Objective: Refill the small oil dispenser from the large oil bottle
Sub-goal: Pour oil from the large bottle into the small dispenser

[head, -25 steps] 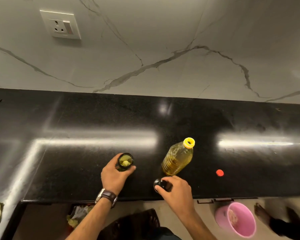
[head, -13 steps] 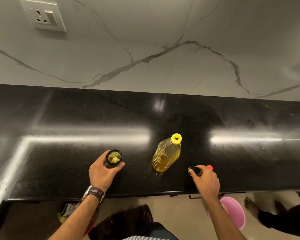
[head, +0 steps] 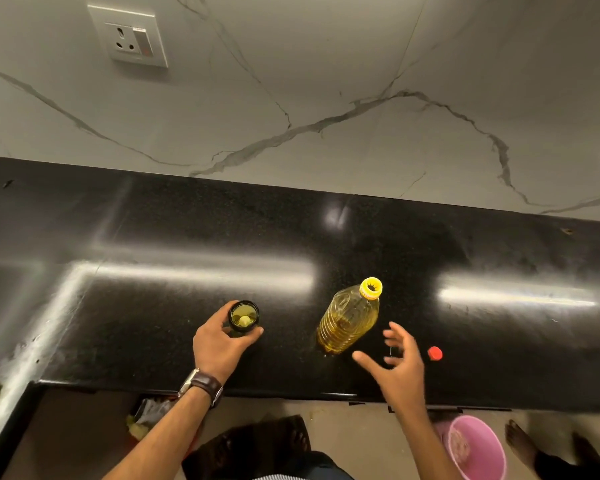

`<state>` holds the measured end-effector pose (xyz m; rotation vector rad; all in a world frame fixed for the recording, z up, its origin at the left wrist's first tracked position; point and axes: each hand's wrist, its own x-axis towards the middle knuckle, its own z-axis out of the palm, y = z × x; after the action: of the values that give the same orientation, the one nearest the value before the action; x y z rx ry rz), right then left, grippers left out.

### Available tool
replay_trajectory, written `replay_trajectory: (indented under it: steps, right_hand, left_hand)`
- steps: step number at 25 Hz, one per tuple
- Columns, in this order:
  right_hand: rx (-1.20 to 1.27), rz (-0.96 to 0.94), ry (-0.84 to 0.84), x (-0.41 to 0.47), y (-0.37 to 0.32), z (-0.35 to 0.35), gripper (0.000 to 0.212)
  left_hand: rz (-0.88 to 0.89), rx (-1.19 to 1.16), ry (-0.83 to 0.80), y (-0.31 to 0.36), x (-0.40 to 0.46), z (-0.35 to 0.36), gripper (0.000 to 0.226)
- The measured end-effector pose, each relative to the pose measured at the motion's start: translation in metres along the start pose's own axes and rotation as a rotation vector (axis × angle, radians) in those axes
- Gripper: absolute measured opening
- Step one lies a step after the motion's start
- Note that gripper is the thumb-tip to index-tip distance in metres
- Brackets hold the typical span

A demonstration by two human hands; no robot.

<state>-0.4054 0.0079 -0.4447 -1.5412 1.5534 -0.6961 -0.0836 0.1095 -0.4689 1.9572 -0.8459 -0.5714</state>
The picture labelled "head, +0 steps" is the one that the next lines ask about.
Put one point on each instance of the white wall socket plate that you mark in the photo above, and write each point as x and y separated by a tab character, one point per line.
128	35

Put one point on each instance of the small dark glass jar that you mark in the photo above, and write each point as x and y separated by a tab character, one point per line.
244	315

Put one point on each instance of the yellow crumpled cloth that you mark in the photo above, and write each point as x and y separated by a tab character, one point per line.
137	428

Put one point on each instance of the person's right hand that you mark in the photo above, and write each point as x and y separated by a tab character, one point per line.
404	377

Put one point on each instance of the person's left hand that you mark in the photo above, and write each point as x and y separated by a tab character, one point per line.
214	347

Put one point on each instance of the grey crumpled bag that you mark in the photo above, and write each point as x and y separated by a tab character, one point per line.
154	410

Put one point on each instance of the person's right forearm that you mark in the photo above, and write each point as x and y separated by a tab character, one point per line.
425	444

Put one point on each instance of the person's right thumb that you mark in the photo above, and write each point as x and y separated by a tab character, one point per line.
366	362

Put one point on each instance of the pink plastic bucket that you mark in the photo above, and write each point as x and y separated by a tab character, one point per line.
475	449

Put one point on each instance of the person's left thumb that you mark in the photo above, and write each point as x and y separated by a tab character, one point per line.
249	337

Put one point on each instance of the yellow-capped cooking oil bottle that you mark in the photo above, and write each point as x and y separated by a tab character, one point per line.
346	319

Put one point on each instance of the person's dark trousers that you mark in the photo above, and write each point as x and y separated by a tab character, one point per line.
260	452
570	469

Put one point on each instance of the small red bottle cap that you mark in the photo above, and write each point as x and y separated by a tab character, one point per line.
434	353

